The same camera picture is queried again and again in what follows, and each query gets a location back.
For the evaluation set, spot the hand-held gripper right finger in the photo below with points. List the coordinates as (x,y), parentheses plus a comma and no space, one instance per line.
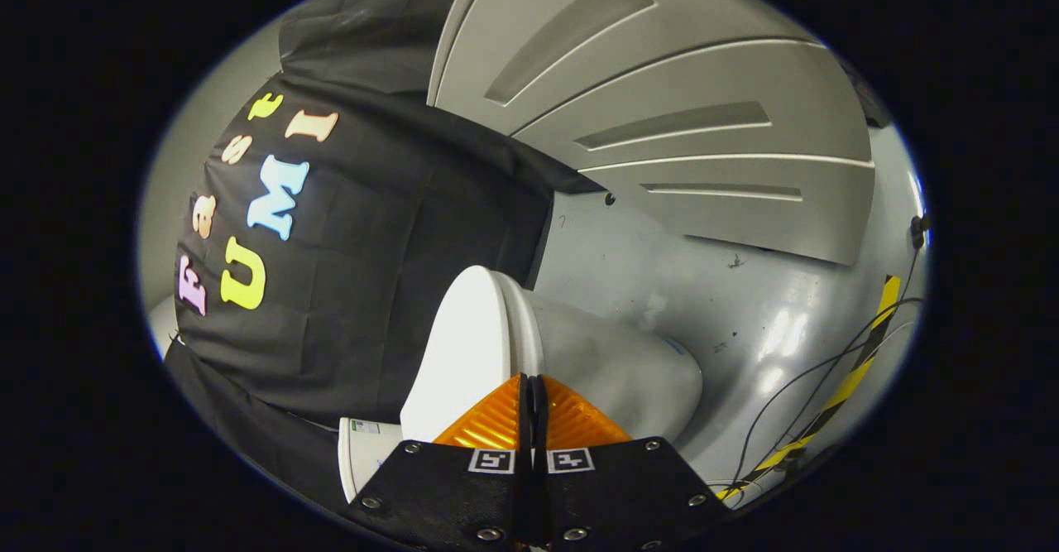
(620,494)

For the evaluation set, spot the white toilet lid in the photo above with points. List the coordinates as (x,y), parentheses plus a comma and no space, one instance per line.
(463,353)

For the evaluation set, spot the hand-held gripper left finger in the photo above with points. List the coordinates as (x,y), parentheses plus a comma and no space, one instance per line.
(447,494)

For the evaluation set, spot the black backdrop cloth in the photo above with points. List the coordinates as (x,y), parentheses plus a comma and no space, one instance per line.
(372,287)

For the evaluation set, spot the yellow black striped tape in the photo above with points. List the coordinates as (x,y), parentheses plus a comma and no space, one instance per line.
(852,370)

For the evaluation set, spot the white toilet bowl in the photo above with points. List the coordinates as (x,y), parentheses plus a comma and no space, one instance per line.
(612,370)

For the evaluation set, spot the white toilet tank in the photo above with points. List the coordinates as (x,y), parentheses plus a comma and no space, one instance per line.
(364,461)

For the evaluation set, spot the grey drawer cabinet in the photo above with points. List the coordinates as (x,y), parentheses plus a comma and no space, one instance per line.
(745,204)

